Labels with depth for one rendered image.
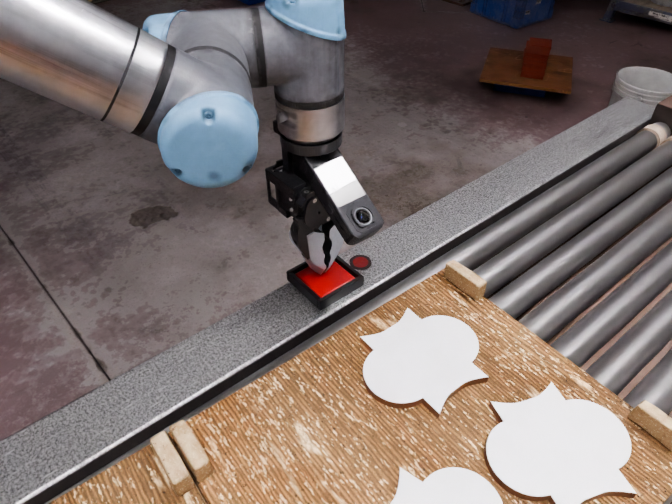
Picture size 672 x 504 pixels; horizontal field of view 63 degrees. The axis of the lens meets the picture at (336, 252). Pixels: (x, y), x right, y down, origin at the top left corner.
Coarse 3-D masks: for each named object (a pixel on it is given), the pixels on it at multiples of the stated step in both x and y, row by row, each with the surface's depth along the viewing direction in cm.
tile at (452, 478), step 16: (400, 480) 51; (416, 480) 51; (432, 480) 51; (448, 480) 51; (464, 480) 51; (480, 480) 51; (400, 496) 50; (416, 496) 50; (432, 496) 50; (448, 496) 50; (464, 496) 50; (480, 496) 50; (496, 496) 50
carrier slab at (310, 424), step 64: (384, 320) 68; (512, 320) 68; (256, 384) 61; (320, 384) 61; (512, 384) 61; (576, 384) 61; (256, 448) 55; (320, 448) 55; (384, 448) 55; (448, 448) 55; (640, 448) 55
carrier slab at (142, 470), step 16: (144, 448) 55; (128, 464) 54; (144, 464) 54; (160, 464) 54; (96, 480) 52; (112, 480) 52; (128, 480) 52; (144, 480) 52; (160, 480) 52; (64, 496) 51; (80, 496) 51; (96, 496) 51; (112, 496) 51; (128, 496) 51; (144, 496) 51; (160, 496) 51; (176, 496) 51; (192, 496) 51
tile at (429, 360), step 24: (408, 312) 67; (360, 336) 64; (384, 336) 64; (408, 336) 64; (432, 336) 64; (456, 336) 64; (384, 360) 62; (408, 360) 62; (432, 360) 62; (456, 360) 62; (384, 384) 59; (408, 384) 59; (432, 384) 59; (456, 384) 59; (432, 408) 57
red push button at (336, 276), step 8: (336, 264) 76; (304, 272) 75; (312, 272) 75; (328, 272) 75; (336, 272) 75; (344, 272) 75; (304, 280) 74; (312, 280) 74; (320, 280) 74; (328, 280) 74; (336, 280) 74; (344, 280) 74; (312, 288) 73; (320, 288) 73; (328, 288) 73; (336, 288) 73; (320, 296) 72
